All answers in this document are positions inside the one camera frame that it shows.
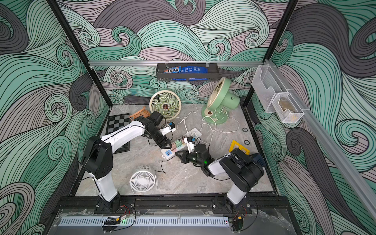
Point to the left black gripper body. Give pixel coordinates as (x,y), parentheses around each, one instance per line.
(157,136)

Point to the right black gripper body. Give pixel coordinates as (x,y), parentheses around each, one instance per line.
(194,157)

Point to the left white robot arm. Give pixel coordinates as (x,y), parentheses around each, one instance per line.
(98,153)

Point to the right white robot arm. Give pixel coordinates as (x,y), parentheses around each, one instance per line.
(241,169)

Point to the white power strip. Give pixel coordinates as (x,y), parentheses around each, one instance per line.
(170,153)

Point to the round green cream fan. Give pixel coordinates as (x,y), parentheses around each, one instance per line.
(167,103)

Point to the white small desk fan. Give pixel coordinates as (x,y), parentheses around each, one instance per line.
(143,179)

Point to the dark blue fan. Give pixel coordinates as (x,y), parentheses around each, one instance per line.
(259,159)

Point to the perforated white metal strip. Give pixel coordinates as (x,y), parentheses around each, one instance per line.
(148,221)

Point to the green plug adapter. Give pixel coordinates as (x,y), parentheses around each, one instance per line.
(178,143)

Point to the yellow triangle ruler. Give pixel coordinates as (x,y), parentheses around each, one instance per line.
(235,144)

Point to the blue candy packet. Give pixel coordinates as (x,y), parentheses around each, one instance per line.
(187,69)

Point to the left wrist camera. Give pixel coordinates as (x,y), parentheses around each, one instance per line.
(162,125)

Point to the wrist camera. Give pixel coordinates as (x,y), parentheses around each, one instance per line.
(189,143)
(162,125)

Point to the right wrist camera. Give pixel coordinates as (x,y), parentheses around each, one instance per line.
(189,143)

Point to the green pedestal desk fan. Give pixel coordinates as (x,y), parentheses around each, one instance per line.
(220,101)

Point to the black wall basket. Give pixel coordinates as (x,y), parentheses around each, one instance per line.
(212,75)

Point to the clear plastic wall bin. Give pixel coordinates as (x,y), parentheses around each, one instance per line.
(274,96)

